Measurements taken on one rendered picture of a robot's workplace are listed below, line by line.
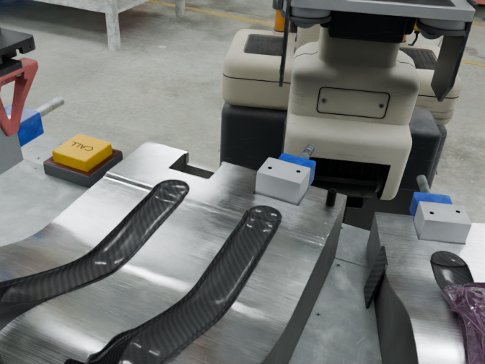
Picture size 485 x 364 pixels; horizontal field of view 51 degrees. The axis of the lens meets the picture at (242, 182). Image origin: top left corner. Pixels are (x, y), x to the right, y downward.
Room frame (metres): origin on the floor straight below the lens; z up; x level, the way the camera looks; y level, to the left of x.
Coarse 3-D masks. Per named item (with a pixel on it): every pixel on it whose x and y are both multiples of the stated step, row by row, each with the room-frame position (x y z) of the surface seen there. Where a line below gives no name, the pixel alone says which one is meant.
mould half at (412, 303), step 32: (384, 224) 0.47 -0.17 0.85; (480, 224) 0.48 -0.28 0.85; (416, 256) 0.42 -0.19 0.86; (480, 256) 0.42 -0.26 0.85; (384, 288) 0.38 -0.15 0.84; (416, 288) 0.36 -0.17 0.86; (384, 320) 0.35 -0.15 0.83; (416, 320) 0.29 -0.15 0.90; (448, 320) 0.29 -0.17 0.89; (384, 352) 0.32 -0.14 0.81; (416, 352) 0.26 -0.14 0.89; (448, 352) 0.26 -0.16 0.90
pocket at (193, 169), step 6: (180, 156) 0.54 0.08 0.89; (186, 156) 0.54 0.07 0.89; (174, 162) 0.52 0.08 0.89; (180, 162) 0.54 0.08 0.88; (186, 162) 0.54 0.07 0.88; (174, 168) 0.52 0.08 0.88; (180, 168) 0.53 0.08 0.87; (186, 168) 0.54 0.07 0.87; (192, 168) 0.54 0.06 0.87; (198, 168) 0.54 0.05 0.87; (204, 168) 0.53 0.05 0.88; (210, 168) 0.54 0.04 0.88; (192, 174) 0.54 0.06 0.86; (198, 174) 0.54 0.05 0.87; (204, 174) 0.53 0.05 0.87; (210, 174) 0.53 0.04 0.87
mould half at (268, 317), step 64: (128, 192) 0.46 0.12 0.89; (192, 192) 0.46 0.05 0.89; (320, 192) 0.48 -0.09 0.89; (0, 256) 0.32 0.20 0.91; (64, 256) 0.35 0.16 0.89; (192, 256) 0.36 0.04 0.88; (320, 256) 0.38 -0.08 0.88; (64, 320) 0.24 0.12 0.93; (128, 320) 0.25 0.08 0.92; (256, 320) 0.29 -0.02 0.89
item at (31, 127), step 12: (60, 96) 0.57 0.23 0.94; (24, 108) 0.52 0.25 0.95; (36, 108) 0.54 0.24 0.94; (48, 108) 0.55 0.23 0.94; (24, 120) 0.49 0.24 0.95; (36, 120) 0.51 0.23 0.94; (0, 132) 0.46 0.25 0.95; (24, 132) 0.49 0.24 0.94; (36, 132) 0.50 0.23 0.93; (0, 144) 0.45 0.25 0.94; (12, 144) 0.47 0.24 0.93; (24, 144) 0.48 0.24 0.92; (0, 156) 0.45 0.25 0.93; (12, 156) 0.46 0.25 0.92; (0, 168) 0.45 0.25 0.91
